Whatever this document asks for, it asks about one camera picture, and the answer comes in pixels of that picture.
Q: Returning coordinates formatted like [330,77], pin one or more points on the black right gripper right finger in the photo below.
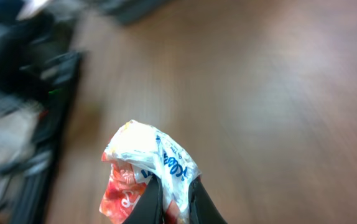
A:
[202,208]

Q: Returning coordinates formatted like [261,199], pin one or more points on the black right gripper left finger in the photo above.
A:
[149,209]

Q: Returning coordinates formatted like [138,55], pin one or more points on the small red white carton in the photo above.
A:
[136,152]

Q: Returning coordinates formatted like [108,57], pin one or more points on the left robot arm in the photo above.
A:
[38,78]

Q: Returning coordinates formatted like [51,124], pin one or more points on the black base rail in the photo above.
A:
[39,171]

